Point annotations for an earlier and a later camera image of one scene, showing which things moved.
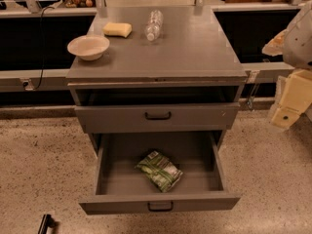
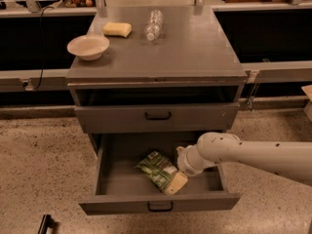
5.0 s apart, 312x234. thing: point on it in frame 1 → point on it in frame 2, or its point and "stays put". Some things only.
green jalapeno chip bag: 159,171 stays put
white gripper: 299,46 → 186,162
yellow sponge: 121,29 stays put
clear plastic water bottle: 154,25 stays put
